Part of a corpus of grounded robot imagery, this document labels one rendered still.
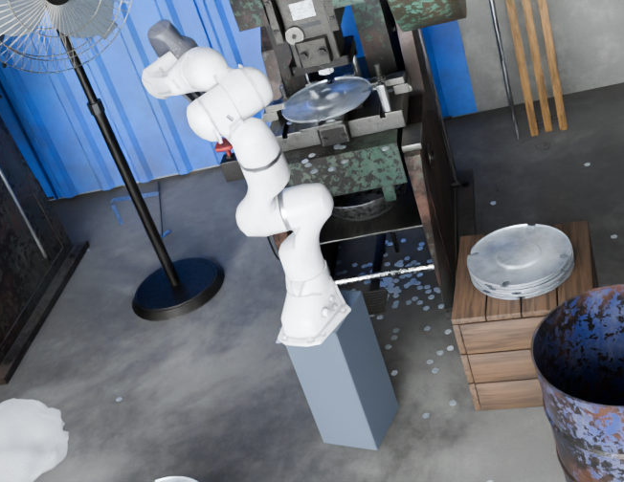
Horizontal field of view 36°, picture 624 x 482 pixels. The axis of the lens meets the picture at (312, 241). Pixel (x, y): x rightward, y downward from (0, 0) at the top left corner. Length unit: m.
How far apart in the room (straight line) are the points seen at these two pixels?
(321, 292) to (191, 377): 0.95
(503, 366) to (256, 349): 0.99
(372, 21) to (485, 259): 0.93
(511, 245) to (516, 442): 0.55
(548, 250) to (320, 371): 0.72
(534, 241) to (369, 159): 0.57
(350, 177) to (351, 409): 0.74
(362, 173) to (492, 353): 0.71
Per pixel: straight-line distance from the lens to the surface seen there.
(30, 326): 4.02
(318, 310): 2.52
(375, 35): 3.22
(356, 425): 2.78
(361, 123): 3.00
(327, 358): 2.62
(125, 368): 3.55
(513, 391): 2.79
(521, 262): 2.69
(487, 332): 2.65
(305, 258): 2.48
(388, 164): 2.96
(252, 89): 2.28
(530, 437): 2.75
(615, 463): 2.26
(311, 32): 2.96
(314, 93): 3.07
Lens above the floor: 1.96
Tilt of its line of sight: 31 degrees down
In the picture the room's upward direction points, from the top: 19 degrees counter-clockwise
